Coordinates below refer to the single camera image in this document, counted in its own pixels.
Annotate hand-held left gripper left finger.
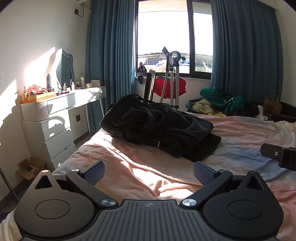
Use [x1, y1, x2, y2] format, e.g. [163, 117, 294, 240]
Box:
[34, 161, 119, 208]

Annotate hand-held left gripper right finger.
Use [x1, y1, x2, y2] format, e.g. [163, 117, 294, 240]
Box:
[181, 161, 265, 209]

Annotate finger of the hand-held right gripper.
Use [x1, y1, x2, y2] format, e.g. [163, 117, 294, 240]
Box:
[260, 143, 296, 172]

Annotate black pants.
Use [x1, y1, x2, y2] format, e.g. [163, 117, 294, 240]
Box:
[99, 94, 222, 163]

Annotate black clothes pile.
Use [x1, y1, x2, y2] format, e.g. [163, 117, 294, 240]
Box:
[240, 102, 264, 117]

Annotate bed with pastel sheet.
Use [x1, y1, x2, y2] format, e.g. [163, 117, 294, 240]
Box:
[0, 114, 296, 241]

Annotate white cloth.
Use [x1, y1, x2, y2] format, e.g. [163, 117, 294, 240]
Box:
[256, 105, 269, 121]

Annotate brown paper bag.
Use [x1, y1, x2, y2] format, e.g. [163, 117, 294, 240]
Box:
[263, 95, 283, 115]

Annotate white drawer cabinet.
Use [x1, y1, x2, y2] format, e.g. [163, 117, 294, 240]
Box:
[21, 111, 77, 171]

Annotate open cardboard box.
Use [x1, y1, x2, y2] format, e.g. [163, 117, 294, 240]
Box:
[16, 158, 45, 180]

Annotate cream knit cloth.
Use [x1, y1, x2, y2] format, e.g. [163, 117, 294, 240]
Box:
[192, 98, 214, 115]

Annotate dark laundry basket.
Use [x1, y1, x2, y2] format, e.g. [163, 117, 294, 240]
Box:
[187, 98, 201, 114]

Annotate white vanity desk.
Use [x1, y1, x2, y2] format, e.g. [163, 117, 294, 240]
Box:
[46, 86, 107, 135]

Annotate green garment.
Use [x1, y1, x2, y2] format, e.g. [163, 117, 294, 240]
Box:
[200, 88, 245, 116]

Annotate white ribbed storage box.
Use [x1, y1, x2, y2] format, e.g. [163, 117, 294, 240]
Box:
[21, 101, 48, 121]

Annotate row of cosmetic bottles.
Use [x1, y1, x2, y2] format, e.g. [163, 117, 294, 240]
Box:
[62, 77, 85, 91]

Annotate red cloth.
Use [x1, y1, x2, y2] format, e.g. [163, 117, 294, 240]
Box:
[154, 75, 187, 96]

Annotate wooden tray of cosmetics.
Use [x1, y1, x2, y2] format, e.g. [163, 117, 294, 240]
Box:
[22, 85, 57, 103]

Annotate garment steamer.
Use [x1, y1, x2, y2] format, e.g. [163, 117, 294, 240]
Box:
[159, 46, 186, 109]

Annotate teal curtain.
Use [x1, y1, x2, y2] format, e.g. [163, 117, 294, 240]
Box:
[85, 0, 139, 133]
[209, 0, 284, 105]

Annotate wavy edged mirror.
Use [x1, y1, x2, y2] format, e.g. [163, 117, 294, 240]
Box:
[47, 49, 75, 91]

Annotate black framed window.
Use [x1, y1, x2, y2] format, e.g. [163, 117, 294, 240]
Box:
[134, 0, 214, 79]

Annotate black folded frame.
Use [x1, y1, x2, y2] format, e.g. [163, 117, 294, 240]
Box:
[143, 70, 156, 101]

